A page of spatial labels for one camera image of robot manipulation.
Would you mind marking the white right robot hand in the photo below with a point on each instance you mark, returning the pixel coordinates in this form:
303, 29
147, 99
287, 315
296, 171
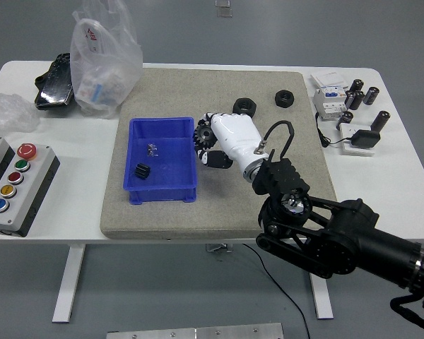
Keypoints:
238, 137

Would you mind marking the small black gear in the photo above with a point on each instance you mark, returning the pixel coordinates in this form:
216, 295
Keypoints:
142, 171

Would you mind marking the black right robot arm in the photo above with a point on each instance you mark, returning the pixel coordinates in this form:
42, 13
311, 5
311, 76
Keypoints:
357, 240

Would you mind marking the large black hex nut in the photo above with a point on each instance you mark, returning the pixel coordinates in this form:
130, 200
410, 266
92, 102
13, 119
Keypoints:
244, 105

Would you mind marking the small black hex nut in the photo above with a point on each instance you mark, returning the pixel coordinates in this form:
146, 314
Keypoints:
285, 99

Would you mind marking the blue plastic box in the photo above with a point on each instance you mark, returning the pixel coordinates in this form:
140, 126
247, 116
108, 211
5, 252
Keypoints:
169, 173

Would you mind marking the grey button control box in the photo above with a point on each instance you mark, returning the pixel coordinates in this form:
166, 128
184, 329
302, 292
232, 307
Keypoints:
21, 197

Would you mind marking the grey-brown mat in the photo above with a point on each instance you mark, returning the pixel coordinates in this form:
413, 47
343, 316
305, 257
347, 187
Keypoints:
205, 212

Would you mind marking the small metal part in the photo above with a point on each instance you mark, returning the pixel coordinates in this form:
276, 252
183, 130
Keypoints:
152, 150

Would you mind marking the white circuit breaker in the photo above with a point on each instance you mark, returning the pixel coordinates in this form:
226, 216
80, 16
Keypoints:
326, 102

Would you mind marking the flat white carton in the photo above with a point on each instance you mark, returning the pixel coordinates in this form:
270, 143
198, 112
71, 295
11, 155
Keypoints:
328, 79

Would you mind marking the black cylindrical capacitor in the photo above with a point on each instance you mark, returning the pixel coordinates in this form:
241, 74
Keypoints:
345, 120
371, 95
357, 85
380, 121
348, 99
357, 100

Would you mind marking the white power socket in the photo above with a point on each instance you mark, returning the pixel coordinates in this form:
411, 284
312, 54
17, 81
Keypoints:
348, 132

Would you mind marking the clear floor marker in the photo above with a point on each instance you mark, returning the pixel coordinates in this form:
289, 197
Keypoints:
222, 3
225, 13

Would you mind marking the black plug adapter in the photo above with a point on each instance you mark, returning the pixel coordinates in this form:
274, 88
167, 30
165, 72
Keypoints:
365, 138

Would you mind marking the translucent white plastic bag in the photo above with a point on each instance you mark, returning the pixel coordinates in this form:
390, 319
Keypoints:
102, 70

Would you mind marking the white table leg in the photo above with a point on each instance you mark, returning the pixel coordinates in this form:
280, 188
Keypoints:
70, 282
321, 300

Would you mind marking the glossy black package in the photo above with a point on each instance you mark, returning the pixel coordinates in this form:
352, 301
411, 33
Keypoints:
54, 84

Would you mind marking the silver metal plate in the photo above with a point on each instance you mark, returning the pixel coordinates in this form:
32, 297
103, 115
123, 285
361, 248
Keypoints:
198, 332

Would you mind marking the clear bubble wrap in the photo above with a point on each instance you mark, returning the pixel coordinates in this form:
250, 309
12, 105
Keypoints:
10, 113

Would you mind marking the metal under-table bracket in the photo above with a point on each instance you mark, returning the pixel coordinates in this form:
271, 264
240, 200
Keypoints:
217, 248

